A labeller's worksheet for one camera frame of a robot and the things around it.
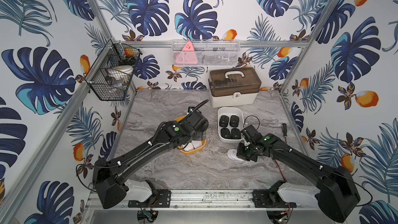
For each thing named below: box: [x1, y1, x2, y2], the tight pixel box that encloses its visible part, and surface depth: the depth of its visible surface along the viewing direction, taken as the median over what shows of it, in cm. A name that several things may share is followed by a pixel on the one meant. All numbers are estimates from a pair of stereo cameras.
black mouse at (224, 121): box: [219, 115, 230, 128], surface depth 102 cm
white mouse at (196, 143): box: [191, 140, 203, 149], surface depth 92 cm
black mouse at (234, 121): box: [229, 115, 240, 128], surface depth 103 cm
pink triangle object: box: [174, 40, 199, 65], surface depth 92 cm
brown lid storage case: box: [208, 66, 262, 109], surface depth 102 cm
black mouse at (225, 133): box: [220, 127, 231, 139], surface depth 97 cm
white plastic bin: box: [217, 106, 245, 143], surface depth 102 cm
